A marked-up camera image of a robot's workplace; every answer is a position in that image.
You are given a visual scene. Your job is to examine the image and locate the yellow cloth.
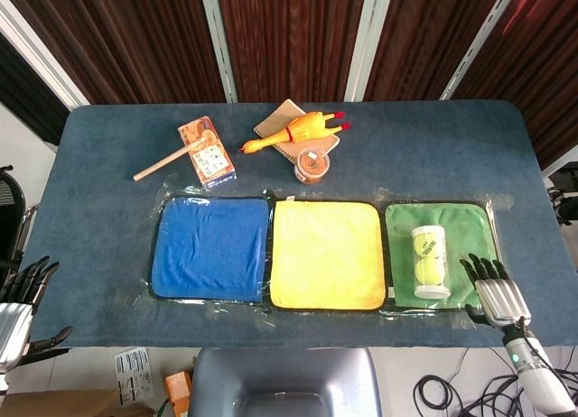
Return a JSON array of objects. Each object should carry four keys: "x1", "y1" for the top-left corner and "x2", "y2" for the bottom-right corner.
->
[{"x1": 269, "y1": 199, "x2": 387, "y2": 311}]

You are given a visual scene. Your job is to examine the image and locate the black equipment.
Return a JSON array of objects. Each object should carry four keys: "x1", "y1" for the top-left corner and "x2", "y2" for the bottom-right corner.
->
[{"x1": 545, "y1": 167, "x2": 578, "y2": 227}]

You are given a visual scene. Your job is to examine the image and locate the black floor cables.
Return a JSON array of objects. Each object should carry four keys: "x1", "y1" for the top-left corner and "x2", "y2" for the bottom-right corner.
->
[{"x1": 413, "y1": 347, "x2": 578, "y2": 417}]

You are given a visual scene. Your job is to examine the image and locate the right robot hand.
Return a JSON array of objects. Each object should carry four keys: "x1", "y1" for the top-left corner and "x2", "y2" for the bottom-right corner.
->
[{"x1": 459, "y1": 253, "x2": 532, "y2": 329}]

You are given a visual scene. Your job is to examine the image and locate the orange printed carton box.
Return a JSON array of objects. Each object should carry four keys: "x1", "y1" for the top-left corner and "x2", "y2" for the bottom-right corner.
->
[{"x1": 177, "y1": 115, "x2": 238, "y2": 192}]

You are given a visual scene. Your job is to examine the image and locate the small snack cup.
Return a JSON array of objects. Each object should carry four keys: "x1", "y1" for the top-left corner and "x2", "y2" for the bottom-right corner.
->
[{"x1": 294, "y1": 147, "x2": 331, "y2": 184}]

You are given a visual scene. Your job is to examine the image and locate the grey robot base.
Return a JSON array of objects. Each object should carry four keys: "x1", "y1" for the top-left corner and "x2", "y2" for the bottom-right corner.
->
[{"x1": 186, "y1": 347, "x2": 383, "y2": 417}]

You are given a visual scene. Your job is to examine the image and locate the yellow rubber chicken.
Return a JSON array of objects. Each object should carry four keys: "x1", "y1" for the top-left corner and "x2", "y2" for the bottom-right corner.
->
[{"x1": 238, "y1": 110, "x2": 353, "y2": 155}]

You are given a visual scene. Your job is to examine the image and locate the wooden stick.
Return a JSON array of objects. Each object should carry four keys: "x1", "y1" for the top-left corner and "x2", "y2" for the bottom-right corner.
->
[{"x1": 132, "y1": 138, "x2": 207, "y2": 182}]

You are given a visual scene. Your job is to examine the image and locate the blue cloth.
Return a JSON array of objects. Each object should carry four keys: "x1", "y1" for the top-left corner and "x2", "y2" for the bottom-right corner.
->
[{"x1": 150, "y1": 195, "x2": 271, "y2": 303}]

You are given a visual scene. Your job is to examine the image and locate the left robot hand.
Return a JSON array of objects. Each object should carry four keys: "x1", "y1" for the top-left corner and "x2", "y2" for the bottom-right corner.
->
[{"x1": 0, "y1": 255, "x2": 73, "y2": 374}]

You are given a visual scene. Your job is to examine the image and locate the black office chair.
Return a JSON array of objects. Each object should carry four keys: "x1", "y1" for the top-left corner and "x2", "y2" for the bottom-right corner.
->
[{"x1": 0, "y1": 164, "x2": 40, "y2": 296}]

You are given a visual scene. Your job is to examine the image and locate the blue table cover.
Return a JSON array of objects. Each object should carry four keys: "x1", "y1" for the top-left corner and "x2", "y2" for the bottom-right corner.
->
[{"x1": 17, "y1": 99, "x2": 578, "y2": 349}]

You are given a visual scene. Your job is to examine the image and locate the tennis ball tube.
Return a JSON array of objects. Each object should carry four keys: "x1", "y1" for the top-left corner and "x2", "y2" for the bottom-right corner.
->
[{"x1": 409, "y1": 224, "x2": 452, "y2": 300}]

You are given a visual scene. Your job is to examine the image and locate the white printed paper sheet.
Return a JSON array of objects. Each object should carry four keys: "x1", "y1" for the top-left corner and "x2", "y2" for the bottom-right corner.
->
[{"x1": 113, "y1": 347, "x2": 155, "y2": 407}]

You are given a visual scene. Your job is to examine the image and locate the green cloth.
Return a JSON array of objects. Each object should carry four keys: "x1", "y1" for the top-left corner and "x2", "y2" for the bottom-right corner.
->
[{"x1": 384, "y1": 201, "x2": 499, "y2": 309}]

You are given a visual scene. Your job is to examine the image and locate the cardboard box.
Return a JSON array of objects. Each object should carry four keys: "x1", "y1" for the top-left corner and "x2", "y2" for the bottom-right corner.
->
[{"x1": 0, "y1": 388, "x2": 155, "y2": 417}]

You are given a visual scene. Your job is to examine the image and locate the spiral notebook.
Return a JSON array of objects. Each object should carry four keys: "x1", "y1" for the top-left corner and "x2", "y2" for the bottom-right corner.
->
[{"x1": 253, "y1": 98, "x2": 341, "y2": 162}]

